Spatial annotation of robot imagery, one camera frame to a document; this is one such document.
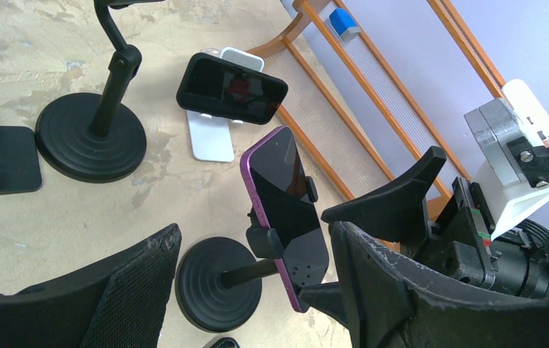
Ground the black round-base pole stand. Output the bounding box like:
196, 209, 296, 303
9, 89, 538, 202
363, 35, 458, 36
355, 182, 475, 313
35, 1, 146, 183

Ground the black phone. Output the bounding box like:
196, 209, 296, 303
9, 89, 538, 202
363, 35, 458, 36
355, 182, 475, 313
176, 52, 289, 125
205, 337, 240, 348

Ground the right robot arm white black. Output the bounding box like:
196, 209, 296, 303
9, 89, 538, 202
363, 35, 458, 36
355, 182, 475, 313
300, 146, 549, 346

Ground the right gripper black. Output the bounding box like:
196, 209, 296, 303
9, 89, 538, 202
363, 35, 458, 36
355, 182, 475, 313
321, 146, 496, 289

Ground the purple-cased phone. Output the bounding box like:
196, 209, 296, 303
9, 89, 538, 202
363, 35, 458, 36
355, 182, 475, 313
239, 126, 329, 313

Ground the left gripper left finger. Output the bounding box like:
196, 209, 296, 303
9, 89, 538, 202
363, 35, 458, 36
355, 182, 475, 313
0, 223, 182, 347

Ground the black phone on silver stand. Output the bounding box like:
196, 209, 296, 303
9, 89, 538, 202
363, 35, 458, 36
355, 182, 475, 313
176, 52, 289, 125

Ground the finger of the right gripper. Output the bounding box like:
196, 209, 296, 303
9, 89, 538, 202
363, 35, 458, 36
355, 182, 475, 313
299, 282, 347, 327

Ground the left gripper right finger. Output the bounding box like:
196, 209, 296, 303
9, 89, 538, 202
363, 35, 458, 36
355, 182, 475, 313
330, 222, 549, 347

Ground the orange wooden rack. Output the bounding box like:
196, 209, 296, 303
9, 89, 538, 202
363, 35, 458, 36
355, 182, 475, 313
249, 1, 515, 218

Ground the blue small block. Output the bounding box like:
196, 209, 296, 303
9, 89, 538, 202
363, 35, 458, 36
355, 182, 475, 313
329, 7, 361, 41

